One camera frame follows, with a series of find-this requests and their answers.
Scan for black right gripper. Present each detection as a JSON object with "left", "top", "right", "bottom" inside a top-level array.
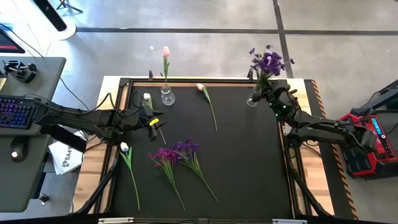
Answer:
[{"left": 251, "top": 83, "right": 299, "bottom": 121}]

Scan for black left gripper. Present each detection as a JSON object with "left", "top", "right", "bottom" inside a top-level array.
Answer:
[{"left": 123, "top": 106, "right": 168, "bottom": 142}]

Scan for white artificial tulip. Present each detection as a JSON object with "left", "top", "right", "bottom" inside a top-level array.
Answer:
[
  {"left": 142, "top": 92, "right": 168, "bottom": 146},
  {"left": 119, "top": 141, "right": 141, "bottom": 212}
]

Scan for purple artificial flower stem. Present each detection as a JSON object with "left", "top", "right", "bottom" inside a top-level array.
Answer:
[
  {"left": 248, "top": 44, "right": 274, "bottom": 93},
  {"left": 172, "top": 136, "right": 220, "bottom": 203},
  {"left": 254, "top": 51, "right": 296, "bottom": 91},
  {"left": 147, "top": 147, "right": 187, "bottom": 212}
]

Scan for pink artificial tulip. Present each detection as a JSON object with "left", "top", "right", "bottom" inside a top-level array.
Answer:
[
  {"left": 161, "top": 45, "right": 172, "bottom": 94},
  {"left": 195, "top": 83, "right": 218, "bottom": 133}
]

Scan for tall clear glass vase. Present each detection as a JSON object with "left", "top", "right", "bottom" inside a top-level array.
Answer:
[{"left": 246, "top": 83, "right": 265, "bottom": 108}]

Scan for round clear glass vase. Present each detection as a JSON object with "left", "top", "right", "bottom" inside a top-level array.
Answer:
[{"left": 160, "top": 85, "right": 176, "bottom": 106}]

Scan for white printed bag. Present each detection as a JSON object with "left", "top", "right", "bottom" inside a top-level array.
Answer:
[{"left": 48, "top": 130, "right": 90, "bottom": 175}]

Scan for black hazard striped mat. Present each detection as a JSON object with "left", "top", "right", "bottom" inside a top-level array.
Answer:
[{"left": 303, "top": 79, "right": 360, "bottom": 220}]

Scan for dark side table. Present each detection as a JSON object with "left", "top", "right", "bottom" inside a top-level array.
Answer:
[{"left": 349, "top": 79, "right": 398, "bottom": 125}]

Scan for red and black case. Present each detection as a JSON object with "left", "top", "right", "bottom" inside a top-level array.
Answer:
[{"left": 337, "top": 113, "right": 398, "bottom": 180}]

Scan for black desk clamp device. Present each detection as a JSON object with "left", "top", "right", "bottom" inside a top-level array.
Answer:
[{"left": 2, "top": 59, "right": 38, "bottom": 84}]

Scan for black backlit keyboard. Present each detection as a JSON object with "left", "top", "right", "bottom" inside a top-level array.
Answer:
[{"left": 0, "top": 95, "right": 40, "bottom": 130}]

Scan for black computer mouse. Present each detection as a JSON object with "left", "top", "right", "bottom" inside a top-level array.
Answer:
[{"left": 10, "top": 138, "right": 29, "bottom": 163}]

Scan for black panel on white base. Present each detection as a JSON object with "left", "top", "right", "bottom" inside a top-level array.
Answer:
[{"left": 32, "top": 0, "right": 77, "bottom": 40}]

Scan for black floor tripod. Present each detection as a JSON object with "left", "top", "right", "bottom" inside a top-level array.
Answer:
[{"left": 55, "top": 0, "right": 84, "bottom": 14}]

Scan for grey desk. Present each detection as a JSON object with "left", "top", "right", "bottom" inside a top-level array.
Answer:
[{"left": 0, "top": 55, "right": 68, "bottom": 213}]

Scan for dark screen with red edge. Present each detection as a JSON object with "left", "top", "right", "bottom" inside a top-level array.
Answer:
[{"left": 0, "top": 27, "right": 26, "bottom": 54}]

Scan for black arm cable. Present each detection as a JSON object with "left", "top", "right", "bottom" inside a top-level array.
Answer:
[{"left": 79, "top": 90, "right": 147, "bottom": 118}]

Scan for black desk cable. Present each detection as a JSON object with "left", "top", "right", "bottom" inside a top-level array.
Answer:
[{"left": 0, "top": 23, "right": 91, "bottom": 111}]

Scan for silver metal bracket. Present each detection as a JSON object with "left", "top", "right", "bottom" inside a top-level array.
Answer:
[
  {"left": 98, "top": 217, "right": 134, "bottom": 224},
  {"left": 272, "top": 218, "right": 308, "bottom": 224}
]

